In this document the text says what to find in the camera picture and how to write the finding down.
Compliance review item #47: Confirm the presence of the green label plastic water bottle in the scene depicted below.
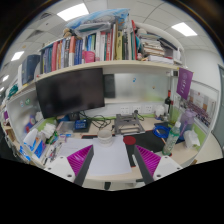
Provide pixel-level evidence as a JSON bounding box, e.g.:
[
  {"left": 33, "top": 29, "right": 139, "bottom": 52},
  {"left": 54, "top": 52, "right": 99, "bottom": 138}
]
[{"left": 162, "top": 121, "right": 181, "bottom": 155}]

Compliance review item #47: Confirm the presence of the white paper cup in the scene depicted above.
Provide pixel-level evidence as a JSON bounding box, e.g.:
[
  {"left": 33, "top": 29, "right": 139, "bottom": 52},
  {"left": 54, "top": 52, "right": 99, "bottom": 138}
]
[{"left": 97, "top": 130, "right": 113, "bottom": 147}]

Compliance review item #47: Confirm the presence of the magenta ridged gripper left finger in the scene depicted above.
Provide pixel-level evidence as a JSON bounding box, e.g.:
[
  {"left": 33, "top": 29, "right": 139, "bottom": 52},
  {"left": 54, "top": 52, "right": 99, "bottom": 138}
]
[{"left": 67, "top": 145, "right": 94, "bottom": 186}]

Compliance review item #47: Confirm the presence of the stack of books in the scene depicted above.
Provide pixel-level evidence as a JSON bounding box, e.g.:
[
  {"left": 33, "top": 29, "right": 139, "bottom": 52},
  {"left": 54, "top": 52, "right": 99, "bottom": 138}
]
[{"left": 136, "top": 28, "right": 182, "bottom": 65}]

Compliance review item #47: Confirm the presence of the black desk mat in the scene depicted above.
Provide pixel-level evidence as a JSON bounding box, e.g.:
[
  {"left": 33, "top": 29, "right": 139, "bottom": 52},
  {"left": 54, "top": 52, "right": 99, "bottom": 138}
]
[{"left": 125, "top": 130, "right": 164, "bottom": 167}]

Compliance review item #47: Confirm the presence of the dark blue binder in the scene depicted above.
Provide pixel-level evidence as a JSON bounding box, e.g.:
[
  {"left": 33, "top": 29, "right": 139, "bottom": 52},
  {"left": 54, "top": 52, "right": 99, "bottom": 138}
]
[{"left": 22, "top": 54, "right": 40, "bottom": 84}]

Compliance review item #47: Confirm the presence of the blue small device box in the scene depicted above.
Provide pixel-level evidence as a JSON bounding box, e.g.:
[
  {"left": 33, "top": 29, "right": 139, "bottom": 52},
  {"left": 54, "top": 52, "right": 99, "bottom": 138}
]
[{"left": 74, "top": 119, "right": 89, "bottom": 132}]

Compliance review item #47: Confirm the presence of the plastic wrapped package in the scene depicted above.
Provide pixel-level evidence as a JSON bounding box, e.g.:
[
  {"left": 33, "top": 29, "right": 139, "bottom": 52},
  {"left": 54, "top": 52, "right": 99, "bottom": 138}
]
[{"left": 66, "top": 8, "right": 129, "bottom": 35}]

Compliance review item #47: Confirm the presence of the black computer monitor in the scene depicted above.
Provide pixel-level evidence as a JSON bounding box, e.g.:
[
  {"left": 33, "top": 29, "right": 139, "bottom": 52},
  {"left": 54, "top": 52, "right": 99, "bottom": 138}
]
[{"left": 36, "top": 68, "right": 105, "bottom": 118}]

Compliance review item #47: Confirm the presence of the white wall shelf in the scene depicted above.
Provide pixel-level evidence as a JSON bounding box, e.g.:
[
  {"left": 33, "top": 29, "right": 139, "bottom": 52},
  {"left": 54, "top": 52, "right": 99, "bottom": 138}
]
[{"left": 13, "top": 59, "right": 183, "bottom": 96}]

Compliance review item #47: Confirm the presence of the red round coaster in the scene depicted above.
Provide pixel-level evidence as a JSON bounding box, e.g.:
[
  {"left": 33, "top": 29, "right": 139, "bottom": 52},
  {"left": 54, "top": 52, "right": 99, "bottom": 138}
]
[{"left": 123, "top": 136, "right": 136, "bottom": 145}]

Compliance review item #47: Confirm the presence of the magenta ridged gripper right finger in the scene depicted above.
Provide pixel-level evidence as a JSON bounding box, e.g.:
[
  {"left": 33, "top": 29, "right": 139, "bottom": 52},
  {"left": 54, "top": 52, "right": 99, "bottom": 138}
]
[{"left": 134, "top": 145, "right": 161, "bottom": 184}]

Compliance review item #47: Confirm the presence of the row of books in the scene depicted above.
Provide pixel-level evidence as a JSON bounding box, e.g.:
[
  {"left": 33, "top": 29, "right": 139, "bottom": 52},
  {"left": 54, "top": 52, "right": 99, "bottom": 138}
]
[{"left": 40, "top": 19, "right": 137, "bottom": 74}]

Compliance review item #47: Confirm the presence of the purple water bottle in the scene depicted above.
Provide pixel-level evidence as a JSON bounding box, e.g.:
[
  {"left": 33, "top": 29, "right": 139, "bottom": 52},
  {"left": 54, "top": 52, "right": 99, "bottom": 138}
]
[{"left": 180, "top": 109, "right": 196, "bottom": 137}]

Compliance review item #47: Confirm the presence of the dark wine bottle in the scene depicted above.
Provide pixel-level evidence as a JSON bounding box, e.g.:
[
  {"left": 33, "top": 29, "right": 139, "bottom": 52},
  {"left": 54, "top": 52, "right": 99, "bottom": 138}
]
[{"left": 164, "top": 90, "right": 172, "bottom": 114}]

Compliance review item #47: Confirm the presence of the white paper sheet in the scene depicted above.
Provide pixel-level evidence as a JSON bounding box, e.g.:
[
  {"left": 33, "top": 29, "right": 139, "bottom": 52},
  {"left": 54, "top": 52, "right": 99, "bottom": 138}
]
[{"left": 58, "top": 136, "right": 131, "bottom": 176}]

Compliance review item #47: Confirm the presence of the purple hanging pennant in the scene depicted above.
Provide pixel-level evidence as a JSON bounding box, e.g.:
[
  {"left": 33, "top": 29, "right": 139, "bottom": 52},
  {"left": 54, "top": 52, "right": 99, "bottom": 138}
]
[{"left": 176, "top": 68, "right": 193, "bottom": 99}]

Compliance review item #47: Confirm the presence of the blue coiled cable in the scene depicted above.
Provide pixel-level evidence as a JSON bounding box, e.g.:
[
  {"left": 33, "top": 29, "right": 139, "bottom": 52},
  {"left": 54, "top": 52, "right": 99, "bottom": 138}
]
[{"left": 152, "top": 123, "right": 172, "bottom": 140}]

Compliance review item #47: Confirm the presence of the metal laptop stand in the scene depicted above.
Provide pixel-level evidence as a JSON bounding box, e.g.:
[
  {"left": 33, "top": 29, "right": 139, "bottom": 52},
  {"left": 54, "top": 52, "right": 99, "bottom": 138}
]
[{"left": 114, "top": 113, "right": 145, "bottom": 135}]

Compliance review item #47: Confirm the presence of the white tissue pack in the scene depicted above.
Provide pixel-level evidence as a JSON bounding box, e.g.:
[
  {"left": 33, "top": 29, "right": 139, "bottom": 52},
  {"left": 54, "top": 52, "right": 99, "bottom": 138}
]
[{"left": 184, "top": 130, "right": 200, "bottom": 148}]

